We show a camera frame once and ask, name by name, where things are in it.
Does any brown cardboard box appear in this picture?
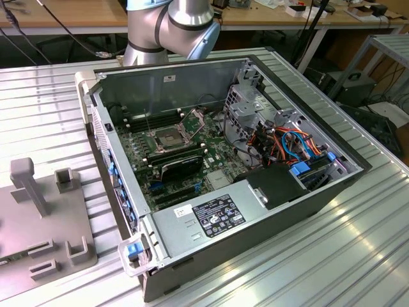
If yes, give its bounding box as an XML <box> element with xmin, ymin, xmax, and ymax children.
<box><xmin>344</xmin><ymin>5</ymin><xmax>376</xmax><ymax>22</ymax></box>

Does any black graphics card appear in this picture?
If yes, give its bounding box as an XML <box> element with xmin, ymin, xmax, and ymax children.
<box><xmin>158</xmin><ymin>152</ymin><xmax>206</xmax><ymax>184</ymax></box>

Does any black expansion slot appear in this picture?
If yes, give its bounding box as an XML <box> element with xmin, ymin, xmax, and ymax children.
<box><xmin>155</xmin><ymin>193</ymin><xmax>194</xmax><ymax>209</ymax></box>
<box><xmin>150</xmin><ymin>186</ymin><xmax>196</xmax><ymax>201</ymax></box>

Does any CPU socket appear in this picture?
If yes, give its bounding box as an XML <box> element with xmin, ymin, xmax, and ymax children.
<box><xmin>150</xmin><ymin>126</ymin><xmax>192</xmax><ymax>151</ymax></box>

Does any open grey PC case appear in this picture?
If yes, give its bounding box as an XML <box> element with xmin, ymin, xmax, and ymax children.
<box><xmin>73</xmin><ymin>54</ymin><xmax>373</xmax><ymax>303</ymax></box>

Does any green circuit board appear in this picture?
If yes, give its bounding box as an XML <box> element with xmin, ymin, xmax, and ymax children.
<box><xmin>0</xmin><ymin>251</ymin><xmax>29</xmax><ymax>267</ymax></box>

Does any blue case latch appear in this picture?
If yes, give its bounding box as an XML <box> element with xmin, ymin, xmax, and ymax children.
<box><xmin>126</xmin><ymin>242</ymin><xmax>142</xmax><ymax>258</ymax></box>

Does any grey power supply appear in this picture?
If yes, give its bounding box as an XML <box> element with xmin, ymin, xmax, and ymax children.
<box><xmin>150</xmin><ymin>180</ymin><xmax>269</xmax><ymax>260</ymax></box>

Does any white box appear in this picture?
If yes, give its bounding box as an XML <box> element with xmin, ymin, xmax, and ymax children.
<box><xmin>285</xmin><ymin>4</ymin><xmax>329</xmax><ymax>19</ymax></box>

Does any orange wire bundle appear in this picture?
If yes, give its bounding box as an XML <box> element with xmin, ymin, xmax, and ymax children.
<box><xmin>251</xmin><ymin>126</ymin><xmax>325</xmax><ymax>167</ymax></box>

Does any blue disk carrier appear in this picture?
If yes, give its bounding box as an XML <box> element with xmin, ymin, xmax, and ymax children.
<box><xmin>289</xmin><ymin>161</ymin><xmax>313</xmax><ymax>177</ymax></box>

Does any metal drive cage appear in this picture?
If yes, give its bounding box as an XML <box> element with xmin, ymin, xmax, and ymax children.
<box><xmin>223</xmin><ymin>62</ymin><xmax>266</xmax><ymax>145</ymax></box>

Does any grey parts rack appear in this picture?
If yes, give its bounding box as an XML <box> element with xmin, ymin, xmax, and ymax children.
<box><xmin>0</xmin><ymin>157</ymin><xmax>98</xmax><ymax>281</ymax></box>

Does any black cable metal plug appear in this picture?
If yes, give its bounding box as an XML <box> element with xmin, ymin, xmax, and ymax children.
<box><xmin>35</xmin><ymin>0</ymin><xmax>112</xmax><ymax>60</ymax></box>

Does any black RAM slot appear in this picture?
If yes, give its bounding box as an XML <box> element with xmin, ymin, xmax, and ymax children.
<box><xmin>123</xmin><ymin>111</ymin><xmax>182</xmax><ymax>124</ymax></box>
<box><xmin>122</xmin><ymin>107</ymin><xmax>180</xmax><ymax>120</ymax></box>
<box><xmin>146</xmin><ymin>146</ymin><xmax>206</xmax><ymax>163</ymax></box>
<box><xmin>124</xmin><ymin>115</ymin><xmax>184</xmax><ymax>128</ymax></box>
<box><xmin>126</xmin><ymin>120</ymin><xmax>180</xmax><ymax>132</ymax></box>
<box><xmin>148</xmin><ymin>152</ymin><xmax>180</xmax><ymax>167</ymax></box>
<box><xmin>145</xmin><ymin>143</ymin><xmax>204</xmax><ymax>159</ymax></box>

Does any silver chipset heatsink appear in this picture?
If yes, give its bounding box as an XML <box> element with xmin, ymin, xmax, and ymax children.
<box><xmin>206</xmin><ymin>171</ymin><xmax>234</xmax><ymax>190</ymax></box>

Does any black cable inline connector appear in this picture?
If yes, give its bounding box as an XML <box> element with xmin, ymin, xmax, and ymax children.
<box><xmin>0</xmin><ymin>4</ymin><xmax>52</xmax><ymax>65</ymax></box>

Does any metal socket cover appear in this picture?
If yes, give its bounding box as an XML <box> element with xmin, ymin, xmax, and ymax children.
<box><xmin>180</xmin><ymin>107</ymin><xmax>208</xmax><ymax>143</ymax></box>

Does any green motherboard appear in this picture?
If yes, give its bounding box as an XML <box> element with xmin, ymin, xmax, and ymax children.
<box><xmin>113</xmin><ymin>107</ymin><xmax>253</xmax><ymax>214</ymax></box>

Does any black plastic drive cover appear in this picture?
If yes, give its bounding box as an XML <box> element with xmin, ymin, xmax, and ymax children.
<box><xmin>233</xmin><ymin>166</ymin><xmax>311</xmax><ymax>211</ymax></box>

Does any black side panel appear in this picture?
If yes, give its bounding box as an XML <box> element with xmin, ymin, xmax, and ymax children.
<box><xmin>338</xmin><ymin>104</ymin><xmax>404</xmax><ymax>158</ymax></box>

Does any thick black cable bundle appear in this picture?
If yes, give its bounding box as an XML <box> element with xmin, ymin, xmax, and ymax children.
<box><xmin>106</xmin><ymin>101</ymin><xmax>129</xmax><ymax>116</ymax></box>

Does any black equipment case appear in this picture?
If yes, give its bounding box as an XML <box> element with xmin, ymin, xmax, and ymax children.
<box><xmin>334</xmin><ymin>72</ymin><xmax>378</xmax><ymax>107</ymax></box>

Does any wooden desk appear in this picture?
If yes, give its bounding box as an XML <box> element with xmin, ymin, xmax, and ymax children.
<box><xmin>210</xmin><ymin>0</ymin><xmax>409</xmax><ymax>74</ymax></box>
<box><xmin>0</xmin><ymin>4</ymin><xmax>129</xmax><ymax>36</ymax></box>

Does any blue wire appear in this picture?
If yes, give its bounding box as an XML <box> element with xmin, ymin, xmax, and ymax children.
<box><xmin>281</xmin><ymin>129</ymin><xmax>316</xmax><ymax>162</ymax></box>

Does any grey metal shelf frame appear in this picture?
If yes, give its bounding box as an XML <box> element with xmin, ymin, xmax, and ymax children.
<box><xmin>328</xmin><ymin>33</ymin><xmax>409</xmax><ymax>100</ymax></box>

